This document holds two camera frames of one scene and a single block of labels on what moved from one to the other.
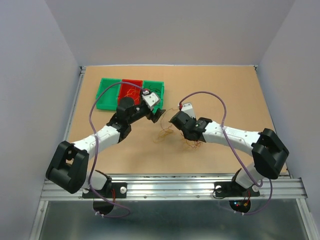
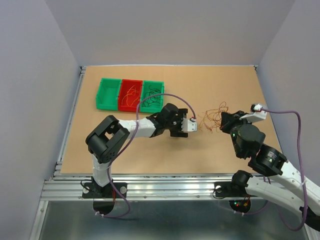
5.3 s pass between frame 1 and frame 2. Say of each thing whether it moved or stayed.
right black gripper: moved
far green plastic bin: stayed
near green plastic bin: stayed
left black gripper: moved
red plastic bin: stayed
